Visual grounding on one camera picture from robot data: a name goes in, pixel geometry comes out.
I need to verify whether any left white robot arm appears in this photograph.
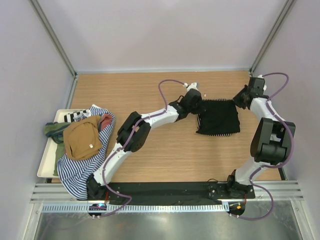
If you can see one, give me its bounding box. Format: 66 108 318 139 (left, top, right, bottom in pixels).
86 88 203 200

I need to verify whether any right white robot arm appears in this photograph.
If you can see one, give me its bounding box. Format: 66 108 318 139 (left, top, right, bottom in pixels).
225 75 296 198

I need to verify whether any white slotted cable duct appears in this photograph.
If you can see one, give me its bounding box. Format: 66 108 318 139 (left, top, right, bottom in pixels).
41 203 229 214

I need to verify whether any red garment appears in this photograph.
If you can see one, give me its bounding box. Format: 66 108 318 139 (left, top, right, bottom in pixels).
98 113 113 131

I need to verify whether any blue white striped tank top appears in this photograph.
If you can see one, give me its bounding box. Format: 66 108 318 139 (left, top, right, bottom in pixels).
57 104 116 200

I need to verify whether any black white striped tank top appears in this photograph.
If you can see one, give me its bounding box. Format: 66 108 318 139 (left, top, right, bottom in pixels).
194 98 236 138

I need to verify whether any black white wide-striped garment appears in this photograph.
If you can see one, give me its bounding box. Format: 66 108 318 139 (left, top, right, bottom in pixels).
63 109 92 123

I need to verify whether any brown tank top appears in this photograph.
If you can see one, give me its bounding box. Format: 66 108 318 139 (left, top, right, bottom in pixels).
63 115 103 161

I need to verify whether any white plastic tray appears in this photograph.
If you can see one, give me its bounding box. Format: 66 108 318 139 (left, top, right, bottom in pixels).
37 109 81 179

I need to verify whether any green striped garment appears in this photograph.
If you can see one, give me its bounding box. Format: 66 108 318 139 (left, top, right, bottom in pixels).
43 122 71 144

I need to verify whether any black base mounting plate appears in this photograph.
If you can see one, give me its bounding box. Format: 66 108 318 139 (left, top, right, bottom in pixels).
99 181 256 206

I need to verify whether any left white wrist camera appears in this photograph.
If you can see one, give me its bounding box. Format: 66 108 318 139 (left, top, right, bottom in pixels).
183 82 199 92

